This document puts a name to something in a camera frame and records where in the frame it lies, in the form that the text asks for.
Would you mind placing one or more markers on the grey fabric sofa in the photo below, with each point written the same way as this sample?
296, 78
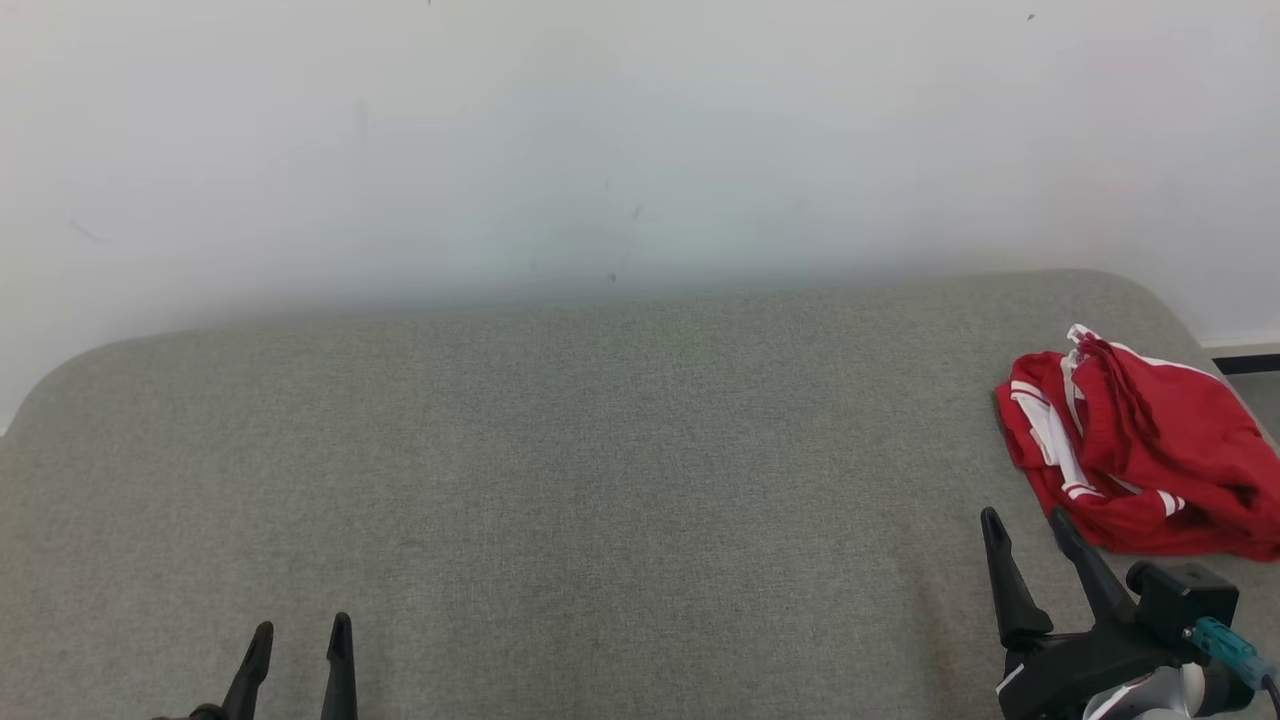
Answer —
600, 480

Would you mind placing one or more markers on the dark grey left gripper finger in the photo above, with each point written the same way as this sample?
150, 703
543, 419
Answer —
340, 670
250, 675

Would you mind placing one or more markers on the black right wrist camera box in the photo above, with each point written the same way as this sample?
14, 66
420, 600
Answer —
1185, 598

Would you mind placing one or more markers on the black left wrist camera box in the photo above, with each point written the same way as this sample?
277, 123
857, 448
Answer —
195, 713

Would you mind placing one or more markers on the red shorts with white stripes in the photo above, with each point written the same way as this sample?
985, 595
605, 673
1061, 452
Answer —
1040, 440

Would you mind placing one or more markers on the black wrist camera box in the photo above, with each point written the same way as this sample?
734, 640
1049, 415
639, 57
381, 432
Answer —
195, 713
1185, 598

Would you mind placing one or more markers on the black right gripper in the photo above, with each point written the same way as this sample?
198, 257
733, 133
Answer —
1080, 670

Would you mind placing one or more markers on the white and grey right robot arm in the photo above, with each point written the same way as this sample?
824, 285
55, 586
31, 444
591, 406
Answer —
1170, 695

